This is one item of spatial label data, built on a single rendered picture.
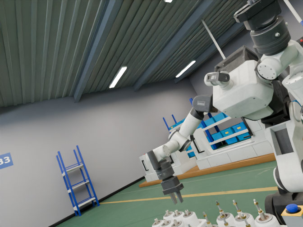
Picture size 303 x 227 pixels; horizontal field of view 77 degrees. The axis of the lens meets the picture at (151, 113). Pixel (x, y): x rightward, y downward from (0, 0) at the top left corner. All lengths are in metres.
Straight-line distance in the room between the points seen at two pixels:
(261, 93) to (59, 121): 6.95
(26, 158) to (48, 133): 0.97
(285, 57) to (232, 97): 0.35
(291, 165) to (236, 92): 0.44
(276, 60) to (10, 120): 7.25
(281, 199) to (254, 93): 0.68
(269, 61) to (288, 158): 0.60
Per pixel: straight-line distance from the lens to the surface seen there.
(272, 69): 0.69
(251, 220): 1.17
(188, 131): 1.19
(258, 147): 3.10
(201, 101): 1.12
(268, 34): 0.66
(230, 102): 1.01
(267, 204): 1.44
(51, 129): 7.34
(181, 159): 4.33
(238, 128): 6.25
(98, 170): 7.24
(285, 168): 1.16
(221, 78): 0.91
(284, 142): 1.24
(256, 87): 0.95
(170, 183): 1.01
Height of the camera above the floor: 0.73
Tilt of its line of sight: 11 degrees up
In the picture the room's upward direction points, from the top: 25 degrees counter-clockwise
